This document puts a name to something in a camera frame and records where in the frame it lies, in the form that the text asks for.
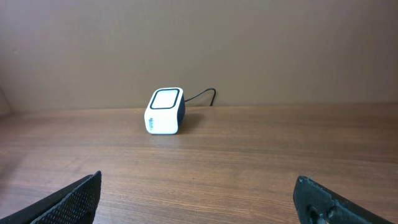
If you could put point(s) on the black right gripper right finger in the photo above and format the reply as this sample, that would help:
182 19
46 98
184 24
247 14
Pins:
316 204

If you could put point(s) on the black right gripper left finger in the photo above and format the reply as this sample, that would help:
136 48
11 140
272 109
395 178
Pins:
73 204

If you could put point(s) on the white barcode scanner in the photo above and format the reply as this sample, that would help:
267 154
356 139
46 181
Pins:
165 111

